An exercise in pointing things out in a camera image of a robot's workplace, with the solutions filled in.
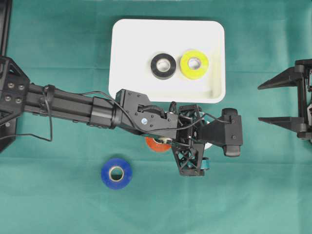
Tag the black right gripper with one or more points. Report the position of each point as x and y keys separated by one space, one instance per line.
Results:
x=294 y=76

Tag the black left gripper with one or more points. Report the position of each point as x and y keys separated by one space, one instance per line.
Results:
x=187 y=149

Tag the white tape roll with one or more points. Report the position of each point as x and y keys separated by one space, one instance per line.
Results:
x=207 y=146

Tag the yellow tape roll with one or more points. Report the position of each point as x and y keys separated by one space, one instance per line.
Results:
x=194 y=64

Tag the black tape roll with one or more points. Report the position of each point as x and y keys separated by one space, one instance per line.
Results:
x=163 y=66

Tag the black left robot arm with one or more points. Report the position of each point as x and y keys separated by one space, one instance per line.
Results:
x=133 y=112

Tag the red tape roll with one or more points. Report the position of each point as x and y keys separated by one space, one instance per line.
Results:
x=156 y=146

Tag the blue tape roll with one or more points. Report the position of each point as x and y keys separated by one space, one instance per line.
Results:
x=116 y=173

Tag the white rectangular plastic tray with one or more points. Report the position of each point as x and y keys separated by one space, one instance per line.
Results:
x=136 y=41

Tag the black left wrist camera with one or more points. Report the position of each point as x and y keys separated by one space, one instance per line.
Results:
x=224 y=132

